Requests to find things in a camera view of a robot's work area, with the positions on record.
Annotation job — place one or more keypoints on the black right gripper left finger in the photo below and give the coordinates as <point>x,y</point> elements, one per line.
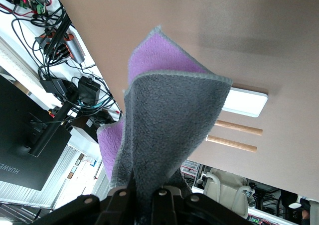
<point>119,205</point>

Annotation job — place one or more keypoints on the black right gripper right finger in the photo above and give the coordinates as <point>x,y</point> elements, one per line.
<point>169,210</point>

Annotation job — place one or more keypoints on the grey and purple towel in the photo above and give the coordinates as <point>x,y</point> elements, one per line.
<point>169,123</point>

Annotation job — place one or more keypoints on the white towel rack wooden rods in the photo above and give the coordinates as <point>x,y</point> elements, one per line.
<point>245,101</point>

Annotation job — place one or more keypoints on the white printed label box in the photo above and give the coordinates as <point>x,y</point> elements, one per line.
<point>189,169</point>

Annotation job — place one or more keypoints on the beige office chair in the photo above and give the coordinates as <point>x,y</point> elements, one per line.
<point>224,192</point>

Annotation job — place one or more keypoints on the black Huawei monitor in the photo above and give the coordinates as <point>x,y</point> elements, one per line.
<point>20,147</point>

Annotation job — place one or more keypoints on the black power adapter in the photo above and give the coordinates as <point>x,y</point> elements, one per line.
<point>52,85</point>
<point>89,89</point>

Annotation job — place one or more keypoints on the grey metal USB hub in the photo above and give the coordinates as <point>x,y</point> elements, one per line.
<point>74,50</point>

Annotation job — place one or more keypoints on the brown table mat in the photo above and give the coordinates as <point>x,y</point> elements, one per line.
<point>249,23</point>

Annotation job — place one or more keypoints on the green circuit board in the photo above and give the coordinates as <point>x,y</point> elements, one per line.
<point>37,8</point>

